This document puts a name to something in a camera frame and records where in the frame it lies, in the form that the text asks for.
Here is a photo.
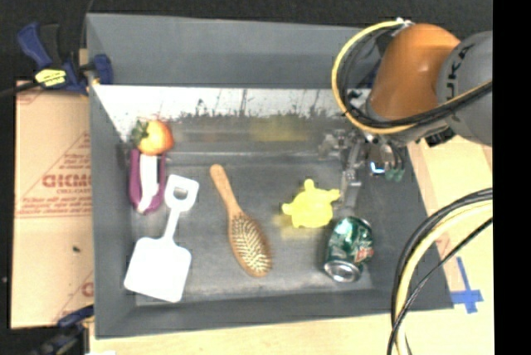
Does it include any white toy shovel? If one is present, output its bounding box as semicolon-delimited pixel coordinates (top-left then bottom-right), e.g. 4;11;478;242
123;173;201;304

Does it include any brown cardboard board red print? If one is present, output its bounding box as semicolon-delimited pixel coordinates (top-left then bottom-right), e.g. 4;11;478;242
10;79;96;330

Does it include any purple toy eggplant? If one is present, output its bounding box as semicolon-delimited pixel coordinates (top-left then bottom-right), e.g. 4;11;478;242
127;148;168;216

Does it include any red toy strawberry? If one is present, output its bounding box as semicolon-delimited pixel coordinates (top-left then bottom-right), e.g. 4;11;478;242
131;117;175;157

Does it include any yellow toy turtle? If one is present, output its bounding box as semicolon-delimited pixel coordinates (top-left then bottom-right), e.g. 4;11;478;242
281;177;341;230

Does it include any green soda can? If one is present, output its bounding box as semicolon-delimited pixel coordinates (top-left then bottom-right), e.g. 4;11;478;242
323;215;375;284

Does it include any grey metal bin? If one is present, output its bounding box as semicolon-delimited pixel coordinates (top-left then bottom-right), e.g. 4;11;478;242
84;12;454;338

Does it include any black cylinder on white bracket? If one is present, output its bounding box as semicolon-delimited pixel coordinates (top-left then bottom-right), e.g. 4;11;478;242
425;127;457;148

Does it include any wooden hairbrush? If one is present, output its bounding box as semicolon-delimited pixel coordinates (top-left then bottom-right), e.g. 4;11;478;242
209;163;274;279

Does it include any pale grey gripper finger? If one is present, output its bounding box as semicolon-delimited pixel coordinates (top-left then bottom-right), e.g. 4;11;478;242
343;177;363;218
339;174;351;206

